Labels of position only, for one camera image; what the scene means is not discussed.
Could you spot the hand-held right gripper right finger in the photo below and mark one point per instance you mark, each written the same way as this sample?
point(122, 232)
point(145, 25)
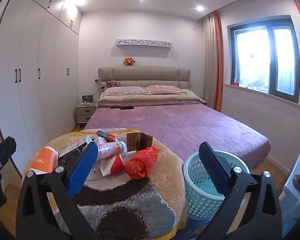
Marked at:
point(211, 160)

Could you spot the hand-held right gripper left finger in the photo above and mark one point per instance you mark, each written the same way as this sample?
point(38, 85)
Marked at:
point(83, 166)

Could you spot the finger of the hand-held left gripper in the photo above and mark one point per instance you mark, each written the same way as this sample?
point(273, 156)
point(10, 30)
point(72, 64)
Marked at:
point(3, 150)

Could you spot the white and black carton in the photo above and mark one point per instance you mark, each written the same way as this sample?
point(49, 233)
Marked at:
point(73, 146)

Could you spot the red paper cup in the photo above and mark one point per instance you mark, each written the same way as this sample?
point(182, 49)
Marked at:
point(113, 166)

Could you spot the white dotted pouch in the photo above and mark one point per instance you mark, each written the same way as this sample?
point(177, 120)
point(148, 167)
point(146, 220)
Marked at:
point(100, 140)

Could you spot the pink bottle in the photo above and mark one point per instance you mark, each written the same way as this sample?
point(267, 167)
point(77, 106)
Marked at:
point(110, 150)

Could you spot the teal plastic waste basket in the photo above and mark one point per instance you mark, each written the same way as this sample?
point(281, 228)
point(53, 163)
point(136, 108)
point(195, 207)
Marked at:
point(200, 195)

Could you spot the red and blue tube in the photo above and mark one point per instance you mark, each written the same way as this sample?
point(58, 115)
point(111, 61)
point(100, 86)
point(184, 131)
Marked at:
point(107, 135)

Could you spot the orange and white bottle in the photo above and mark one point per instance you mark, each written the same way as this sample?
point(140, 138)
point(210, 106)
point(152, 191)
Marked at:
point(43, 161)

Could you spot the orange plastic bag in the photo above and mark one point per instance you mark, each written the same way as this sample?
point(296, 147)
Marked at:
point(142, 163)

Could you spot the brown cardboard piece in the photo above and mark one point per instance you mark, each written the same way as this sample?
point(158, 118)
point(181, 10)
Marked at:
point(140, 142)

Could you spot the grey nightstand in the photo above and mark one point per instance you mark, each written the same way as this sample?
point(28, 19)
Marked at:
point(85, 113)

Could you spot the bed with purple cover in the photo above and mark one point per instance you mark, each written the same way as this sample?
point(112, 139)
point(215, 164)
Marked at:
point(170, 120)

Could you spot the yellow printed blanket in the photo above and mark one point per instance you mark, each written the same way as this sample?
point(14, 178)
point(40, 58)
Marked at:
point(140, 200)

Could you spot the small black box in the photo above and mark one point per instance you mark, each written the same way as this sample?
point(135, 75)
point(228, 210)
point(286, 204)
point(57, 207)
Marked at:
point(87, 98)

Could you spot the flat dark item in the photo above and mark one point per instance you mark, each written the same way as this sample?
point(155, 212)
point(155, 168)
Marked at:
point(123, 107)

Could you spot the small red item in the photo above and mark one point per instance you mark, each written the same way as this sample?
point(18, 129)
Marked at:
point(235, 83)

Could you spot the pink pillow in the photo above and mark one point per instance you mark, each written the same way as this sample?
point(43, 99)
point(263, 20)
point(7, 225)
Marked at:
point(165, 90)

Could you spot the purple pillow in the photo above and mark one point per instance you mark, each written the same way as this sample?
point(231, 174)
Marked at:
point(125, 90)

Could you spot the dark floral cloth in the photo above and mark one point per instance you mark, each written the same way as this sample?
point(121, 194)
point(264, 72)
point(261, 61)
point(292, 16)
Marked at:
point(111, 83)

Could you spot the folded beige quilt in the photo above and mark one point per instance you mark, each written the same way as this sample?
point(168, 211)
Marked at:
point(145, 98)

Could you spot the white wardrobe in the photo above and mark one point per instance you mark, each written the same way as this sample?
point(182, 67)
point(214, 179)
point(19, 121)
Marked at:
point(40, 55)

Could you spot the beige padded headboard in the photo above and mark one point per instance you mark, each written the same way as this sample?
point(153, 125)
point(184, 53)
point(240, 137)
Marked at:
point(145, 76)

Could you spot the brown plush toy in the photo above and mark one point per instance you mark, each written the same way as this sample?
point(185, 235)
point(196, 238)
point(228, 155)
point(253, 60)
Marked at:
point(127, 61)

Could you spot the dark framed window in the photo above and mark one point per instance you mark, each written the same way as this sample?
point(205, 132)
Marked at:
point(265, 57)

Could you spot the round ceiling light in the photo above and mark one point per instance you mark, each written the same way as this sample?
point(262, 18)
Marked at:
point(200, 8)

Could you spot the white patterned wall shelf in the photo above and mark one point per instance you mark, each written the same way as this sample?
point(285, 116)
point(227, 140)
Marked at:
point(145, 43)

